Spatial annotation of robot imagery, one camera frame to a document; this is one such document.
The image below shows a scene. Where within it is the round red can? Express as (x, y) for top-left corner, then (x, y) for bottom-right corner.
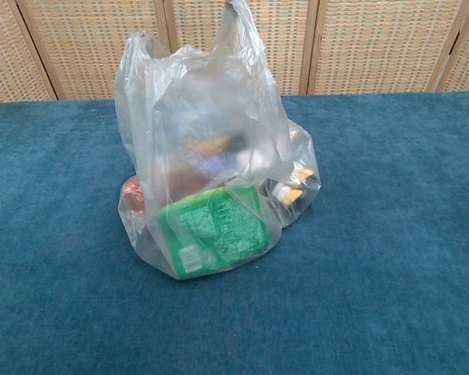
(121, 177), (146, 215)

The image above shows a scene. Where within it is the red brown package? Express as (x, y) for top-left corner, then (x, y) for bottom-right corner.
(179, 131), (256, 185)

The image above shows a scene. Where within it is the green printed carton box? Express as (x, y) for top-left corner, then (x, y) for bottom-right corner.
(156, 184), (270, 281)

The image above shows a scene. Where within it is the blue velvet table mat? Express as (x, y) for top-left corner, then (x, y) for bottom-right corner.
(0, 95), (469, 375)

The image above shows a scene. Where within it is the black yellow white toy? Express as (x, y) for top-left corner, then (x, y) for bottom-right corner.
(259, 166), (321, 216)

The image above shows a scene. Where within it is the translucent plastic shopping bag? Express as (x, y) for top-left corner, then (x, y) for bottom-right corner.
(114, 0), (322, 281)

